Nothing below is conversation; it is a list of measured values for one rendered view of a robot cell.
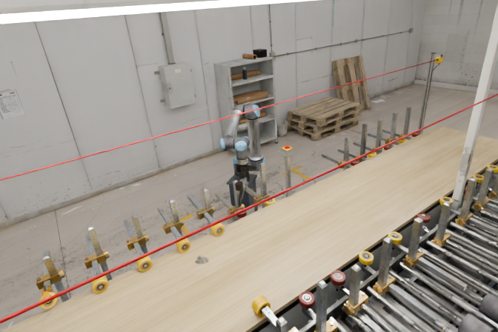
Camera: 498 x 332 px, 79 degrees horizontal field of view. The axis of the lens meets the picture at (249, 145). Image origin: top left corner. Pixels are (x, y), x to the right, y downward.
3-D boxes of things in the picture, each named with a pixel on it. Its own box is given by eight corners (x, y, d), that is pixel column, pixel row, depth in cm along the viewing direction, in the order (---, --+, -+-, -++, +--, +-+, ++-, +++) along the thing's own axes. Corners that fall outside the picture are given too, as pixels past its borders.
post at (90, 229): (107, 284, 198) (86, 226, 179) (113, 281, 200) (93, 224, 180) (109, 288, 196) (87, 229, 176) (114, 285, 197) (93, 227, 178)
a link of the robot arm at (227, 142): (232, 103, 295) (218, 141, 239) (244, 102, 293) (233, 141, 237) (233, 113, 301) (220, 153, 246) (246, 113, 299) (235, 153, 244)
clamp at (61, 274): (38, 284, 175) (35, 277, 173) (64, 272, 181) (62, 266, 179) (38, 290, 170) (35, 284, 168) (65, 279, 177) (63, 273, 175)
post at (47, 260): (69, 313, 189) (41, 255, 170) (75, 310, 191) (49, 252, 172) (70, 317, 187) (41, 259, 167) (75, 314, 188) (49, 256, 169)
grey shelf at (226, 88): (224, 150, 546) (213, 63, 482) (263, 136, 590) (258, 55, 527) (237, 158, 511) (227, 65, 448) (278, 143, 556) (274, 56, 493)
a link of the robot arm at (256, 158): (250, 166, 331) (244, 102, 295) (266, 166, 329) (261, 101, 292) (248, 174, 318) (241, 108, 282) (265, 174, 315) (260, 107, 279)
